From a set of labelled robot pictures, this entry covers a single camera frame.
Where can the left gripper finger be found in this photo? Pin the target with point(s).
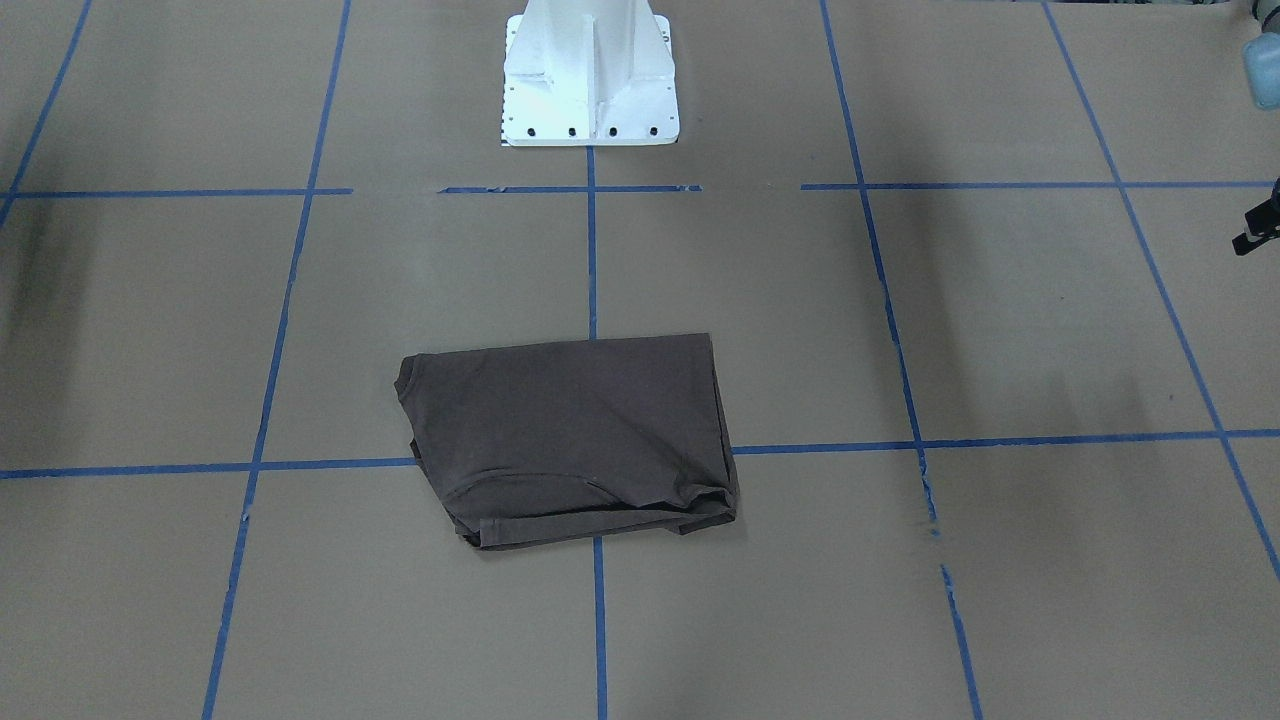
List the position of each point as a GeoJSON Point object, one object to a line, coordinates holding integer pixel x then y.
{"type": "Point", "coordinates": [1261, 225]}

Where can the dark brown t-shirt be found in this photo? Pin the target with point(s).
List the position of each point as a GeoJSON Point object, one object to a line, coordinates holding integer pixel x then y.
{"type": "Point", "coordinates": [539, 444]}

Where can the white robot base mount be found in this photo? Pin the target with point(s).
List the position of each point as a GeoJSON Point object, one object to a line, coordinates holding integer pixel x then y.
{"type": "Point", "coordinates": [589, 73]}

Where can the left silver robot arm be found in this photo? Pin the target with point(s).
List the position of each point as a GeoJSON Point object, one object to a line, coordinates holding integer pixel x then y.
{"type": "Point", "coordinates": [1260, 58]}

